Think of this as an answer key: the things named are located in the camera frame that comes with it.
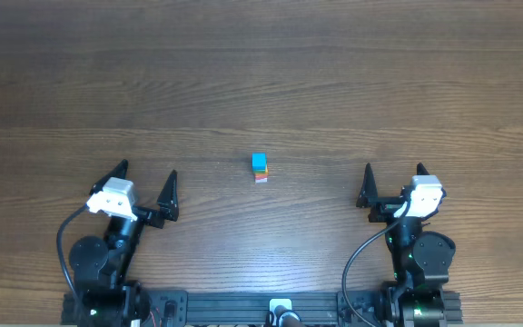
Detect mounting rail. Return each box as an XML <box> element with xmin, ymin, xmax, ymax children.
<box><xmin>60</xmin><ymin>289</ymin><xmax>465</xmax><ymax>327</ymax></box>

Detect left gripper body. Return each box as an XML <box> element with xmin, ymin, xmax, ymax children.
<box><xmin>132</xmin><ymin>206</ymin><xmax>166</xmax><ymax>230</ymax></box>

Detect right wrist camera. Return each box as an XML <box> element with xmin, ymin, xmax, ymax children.
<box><xmin>392</xmin><ymin>174</ymin><xmax>445</xmax><ymax>220</ymax></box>

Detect black cable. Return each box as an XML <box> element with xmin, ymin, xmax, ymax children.
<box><xmin>55</xmin><ymin>203</ymin><xmax>91</xmax><ymax>315</ymax></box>
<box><xmin>340</xmin><ymin>199</ymin><xmax>412</xmax><ymax>327</ymax></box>

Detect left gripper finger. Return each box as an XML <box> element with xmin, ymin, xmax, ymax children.
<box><xmin>89</xmin><ymin>158</ymin><xmax>130</xmax><ymax>195</ymax></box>
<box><xmin>156</xmin><ymin>169</ymin><xmax>181</xmax><ymax>223</ymax></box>

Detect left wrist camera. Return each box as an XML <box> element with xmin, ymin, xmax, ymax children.
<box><xmin>85</xmin><ymin>176</ymin><xmax>136</xmax><ymax>223</ymax></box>

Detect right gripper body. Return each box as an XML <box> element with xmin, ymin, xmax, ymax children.
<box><xmin>368</xmin><ymin>194</ymin><xmax>410</xmax><ymax>224</ymax></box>

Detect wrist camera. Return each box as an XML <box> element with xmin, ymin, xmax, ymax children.
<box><xmin>392</xmin><ymin>174</ymin><xmax>445</xmax><ymax>220</ymax></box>
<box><xmin>85</xmin><ymin>176</ymin><xmax>136</xmax><ymax>223</ymax></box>

